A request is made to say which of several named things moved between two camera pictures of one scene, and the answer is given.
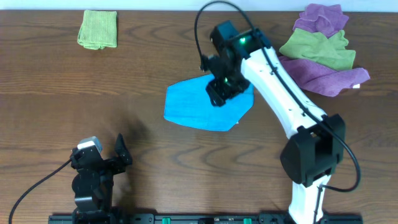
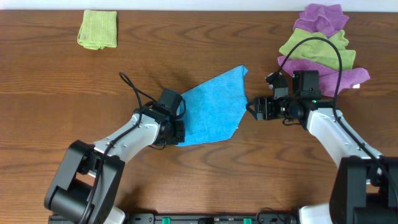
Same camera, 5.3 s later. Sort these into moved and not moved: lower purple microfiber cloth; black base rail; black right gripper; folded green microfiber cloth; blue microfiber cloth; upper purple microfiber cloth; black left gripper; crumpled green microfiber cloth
Moved: black right gripper; blue microfiber cloth; black left gripper
Not moved: black base rail; folded green microfiber cloth; crumpled green microfiber cloth; lower purple microfiber cloth; upper purple microfiber cloth
